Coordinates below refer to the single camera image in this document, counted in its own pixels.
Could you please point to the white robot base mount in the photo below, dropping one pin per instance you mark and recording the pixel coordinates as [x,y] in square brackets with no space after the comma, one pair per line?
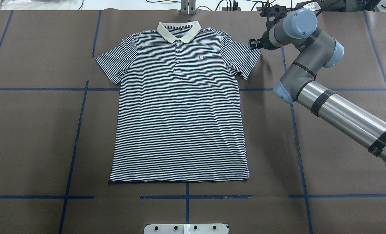
[206,228]

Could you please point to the left grey silver robot arm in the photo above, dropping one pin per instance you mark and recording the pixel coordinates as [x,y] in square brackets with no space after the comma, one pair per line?
[335,52]

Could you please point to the aluminium camera post bracket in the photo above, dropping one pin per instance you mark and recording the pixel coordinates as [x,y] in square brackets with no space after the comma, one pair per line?
[188,7]

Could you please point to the clear plastic bag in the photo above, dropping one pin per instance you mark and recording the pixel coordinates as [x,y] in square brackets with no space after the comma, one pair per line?
[41,4]

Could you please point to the black box with label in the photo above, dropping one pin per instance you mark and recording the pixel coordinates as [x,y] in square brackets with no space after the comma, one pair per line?
[322,5]

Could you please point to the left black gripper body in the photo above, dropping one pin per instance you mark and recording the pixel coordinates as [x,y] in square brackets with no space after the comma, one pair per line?
[264,41]

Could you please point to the navy white striped polo shirt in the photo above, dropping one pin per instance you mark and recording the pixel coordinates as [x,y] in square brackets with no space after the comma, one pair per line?
[179,111]

